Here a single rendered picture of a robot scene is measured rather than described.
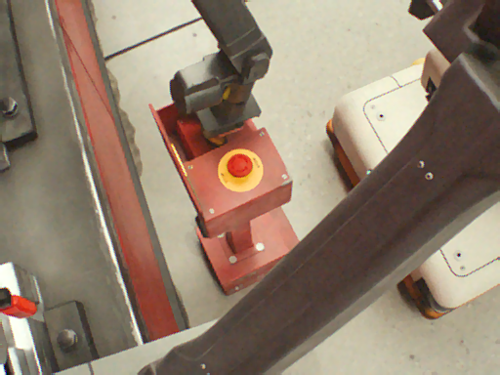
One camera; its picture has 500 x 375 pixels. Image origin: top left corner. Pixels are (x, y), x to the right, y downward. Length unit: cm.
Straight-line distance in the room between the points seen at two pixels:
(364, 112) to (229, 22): 87
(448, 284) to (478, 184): 126
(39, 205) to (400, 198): 72
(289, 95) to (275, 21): 27
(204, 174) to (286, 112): 92
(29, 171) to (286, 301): 68
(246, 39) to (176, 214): 105
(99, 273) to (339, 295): 61
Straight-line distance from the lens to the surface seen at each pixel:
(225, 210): 99
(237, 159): 99
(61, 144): 98
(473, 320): 184
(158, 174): 186
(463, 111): 28
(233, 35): 82
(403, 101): 165
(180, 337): 74
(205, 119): 100
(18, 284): 84
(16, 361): 79
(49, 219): 95
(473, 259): 156
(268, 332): 37
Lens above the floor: 173
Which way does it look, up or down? 72 degrees down
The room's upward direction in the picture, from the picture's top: 4 degrees counter-clockwise
